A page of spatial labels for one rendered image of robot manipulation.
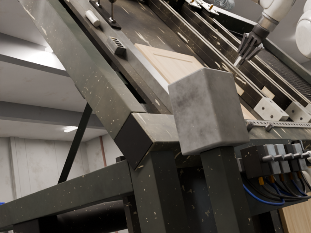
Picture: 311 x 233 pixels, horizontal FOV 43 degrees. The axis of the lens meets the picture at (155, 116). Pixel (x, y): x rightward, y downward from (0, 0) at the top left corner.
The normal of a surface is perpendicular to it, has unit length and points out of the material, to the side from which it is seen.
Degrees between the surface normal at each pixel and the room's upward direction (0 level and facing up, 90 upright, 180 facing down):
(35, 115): 90
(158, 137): 59
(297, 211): 90
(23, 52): 90
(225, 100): 90
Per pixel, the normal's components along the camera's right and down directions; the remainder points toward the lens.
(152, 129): 0.49, -0.75
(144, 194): -0.69, -0.04
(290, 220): 0.69, -0.30
